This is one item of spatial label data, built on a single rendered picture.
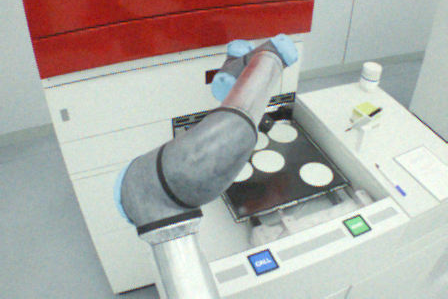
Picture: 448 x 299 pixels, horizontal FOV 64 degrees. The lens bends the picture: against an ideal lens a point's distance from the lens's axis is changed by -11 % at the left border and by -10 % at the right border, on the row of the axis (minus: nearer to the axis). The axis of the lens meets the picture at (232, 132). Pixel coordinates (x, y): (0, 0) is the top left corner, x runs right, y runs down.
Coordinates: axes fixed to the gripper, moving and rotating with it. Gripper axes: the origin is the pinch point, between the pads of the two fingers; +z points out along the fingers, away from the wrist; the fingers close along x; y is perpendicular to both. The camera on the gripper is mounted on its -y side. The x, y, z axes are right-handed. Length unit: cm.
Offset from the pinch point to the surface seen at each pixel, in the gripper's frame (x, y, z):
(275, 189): 9.3, -14.6, 1.7
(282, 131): -17.0, -6.7, 1.7
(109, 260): 27, 45, 57
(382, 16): -269, -15, 39
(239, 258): 39.0, -17.2, -4.5
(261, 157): -1.5, -5.6, 1.6
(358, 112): -22.0, -29.5, -10.8
